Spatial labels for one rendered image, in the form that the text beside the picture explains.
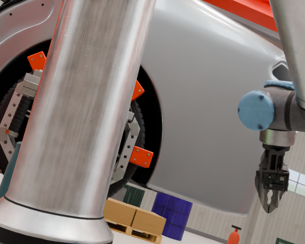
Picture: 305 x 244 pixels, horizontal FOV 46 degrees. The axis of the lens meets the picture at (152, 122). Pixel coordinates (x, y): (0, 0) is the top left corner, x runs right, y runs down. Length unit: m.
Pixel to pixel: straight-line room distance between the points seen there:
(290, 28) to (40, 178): 0.45
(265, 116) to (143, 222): 5.10
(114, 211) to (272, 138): 4.86
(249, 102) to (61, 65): 0.53
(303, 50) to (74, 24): 0.40
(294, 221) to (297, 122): 11.89
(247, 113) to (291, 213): 11.79
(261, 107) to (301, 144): 11.98
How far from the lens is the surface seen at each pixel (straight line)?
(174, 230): 7.56
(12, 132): 1.34
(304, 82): 0.73
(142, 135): 1.64
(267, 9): 4.59
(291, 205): 12.60
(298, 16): 0.63
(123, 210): 5.75
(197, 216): 11.23
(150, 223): 5.89
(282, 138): 0.99
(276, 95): 0.85
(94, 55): 0.40
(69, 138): 0.39
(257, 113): 0.84
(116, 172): 1.54
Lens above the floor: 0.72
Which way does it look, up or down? 10 degrees up
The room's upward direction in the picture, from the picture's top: 19 degrees clockwise
